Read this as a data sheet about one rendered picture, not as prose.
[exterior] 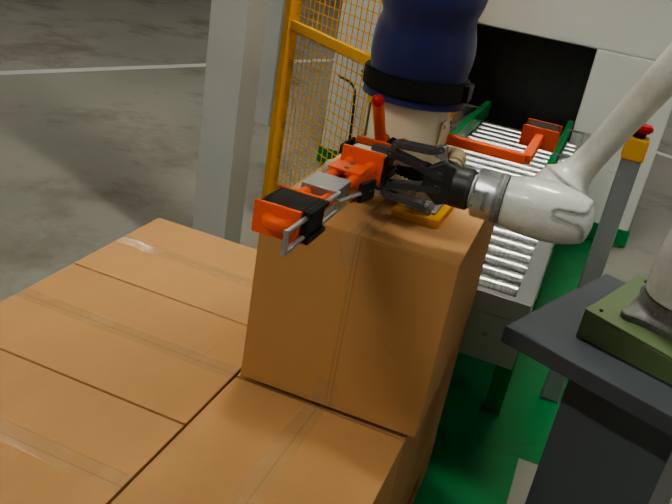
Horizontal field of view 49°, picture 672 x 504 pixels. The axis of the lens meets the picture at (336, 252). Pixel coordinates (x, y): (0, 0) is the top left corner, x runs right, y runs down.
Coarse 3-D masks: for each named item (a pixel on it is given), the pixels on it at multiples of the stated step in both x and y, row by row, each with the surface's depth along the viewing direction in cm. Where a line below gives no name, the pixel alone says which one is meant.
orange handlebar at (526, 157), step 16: (448, 144) 163; (464, 144) 162; (480, 144) 161; (336, 160) 132; (352, 160) 136; (512, 160) 159; (528, 160) 159; (352, 176) 127; (368, 176) 133; (272, 224) 105; (288, 224) 105
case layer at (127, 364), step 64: (128, 256) 206; (192, 256) 212; (0, 320) 169; (64, 320) 173; (128, 320) 177; (192, 320) 181; (0, 384) 149; (64, 384) 152; (128, 384) 155; (192, 384) 159; (256, 384) 163; (448, 384) 210; (0, 448) 133; (64, 448) 136; (128, 448) 138; (192, 448) 141; (256, 448) 144; (320, 448) 147; (384, 448) 150
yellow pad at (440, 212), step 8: (400, 208) 151; (408, 208) 152; (440, 208) 155; (448, 208) 156; (400, 216) 151; (408, 216) 150; (416, 216) 150; (424, 216) 150; (432, 216) 150; (440, 216) 151; (424, 224) 150; (432, 224) 149
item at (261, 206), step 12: (276, 192) 111; (288, 192) 111; (300, 192) 112; (264, 204) 106; (276, 204) 106; (288, 204) 107; (300, 204) 108; (312, 204) 109; (288, 216) 106; (300, 216) 105; (252, 228) 109; (264, 228) 108; (300, 228) 107; (288, 240) 107
